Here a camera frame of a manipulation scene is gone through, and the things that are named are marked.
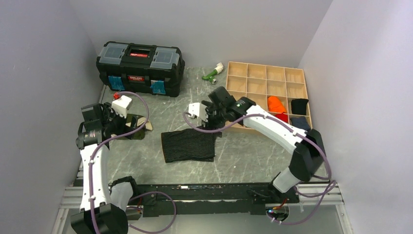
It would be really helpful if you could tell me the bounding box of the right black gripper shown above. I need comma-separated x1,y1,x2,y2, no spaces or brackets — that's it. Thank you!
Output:
200,101,227,138

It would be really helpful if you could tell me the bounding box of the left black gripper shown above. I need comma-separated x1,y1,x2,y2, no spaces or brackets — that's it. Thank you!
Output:
101,103,137,139

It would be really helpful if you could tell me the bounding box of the wooden compartment tray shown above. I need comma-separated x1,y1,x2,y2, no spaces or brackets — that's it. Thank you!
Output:
225,61,313,128

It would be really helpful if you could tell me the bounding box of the black striped underwear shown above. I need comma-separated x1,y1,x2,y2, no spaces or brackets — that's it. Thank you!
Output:
161,128,216,163

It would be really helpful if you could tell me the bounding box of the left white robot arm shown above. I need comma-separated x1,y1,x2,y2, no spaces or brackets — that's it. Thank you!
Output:
70,101,140,234

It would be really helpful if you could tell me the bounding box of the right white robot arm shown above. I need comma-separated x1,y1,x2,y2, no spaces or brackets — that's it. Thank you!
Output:
198,86,326,202

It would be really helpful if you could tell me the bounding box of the olive green underwear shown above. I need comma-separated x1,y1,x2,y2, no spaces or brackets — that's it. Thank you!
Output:
112,114,153,140

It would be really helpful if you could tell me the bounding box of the orange rolled underwear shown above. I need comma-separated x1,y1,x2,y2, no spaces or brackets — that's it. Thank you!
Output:
267,96,287,113

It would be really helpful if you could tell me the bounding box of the red rolled underwear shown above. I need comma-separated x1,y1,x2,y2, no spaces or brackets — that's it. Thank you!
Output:
275,113,288,123

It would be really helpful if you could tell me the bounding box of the black rolled underwear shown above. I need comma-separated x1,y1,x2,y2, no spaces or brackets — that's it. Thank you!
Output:
291,98,309,116

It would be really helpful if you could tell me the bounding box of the navy blue rolled underwear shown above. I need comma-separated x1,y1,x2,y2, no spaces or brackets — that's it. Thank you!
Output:
290,117,312,131

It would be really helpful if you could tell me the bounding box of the green and white pipe fitting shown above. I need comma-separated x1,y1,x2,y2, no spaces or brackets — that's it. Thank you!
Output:
202,62,224,85

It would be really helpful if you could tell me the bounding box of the black plastic toolbox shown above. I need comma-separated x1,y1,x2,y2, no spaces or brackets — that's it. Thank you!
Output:
96,41,185,98

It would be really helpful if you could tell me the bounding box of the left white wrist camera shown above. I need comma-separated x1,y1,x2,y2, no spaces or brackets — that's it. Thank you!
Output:
111,93,132,119

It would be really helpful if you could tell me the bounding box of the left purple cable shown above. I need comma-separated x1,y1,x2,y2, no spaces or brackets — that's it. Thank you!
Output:
88,91,177,234

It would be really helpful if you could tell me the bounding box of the purple cable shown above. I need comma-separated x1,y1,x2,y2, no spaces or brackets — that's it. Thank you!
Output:
183,112,337,226
88,91,177,234

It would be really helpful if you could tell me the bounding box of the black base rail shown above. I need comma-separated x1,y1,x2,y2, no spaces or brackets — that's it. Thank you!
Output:
128,182,300,217

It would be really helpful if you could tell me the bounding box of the aluminium frame rail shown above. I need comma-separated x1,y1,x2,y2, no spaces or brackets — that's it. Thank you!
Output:
51,84,112,234

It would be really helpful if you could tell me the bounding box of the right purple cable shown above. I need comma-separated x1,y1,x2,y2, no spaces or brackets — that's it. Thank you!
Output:
183,112,337,226

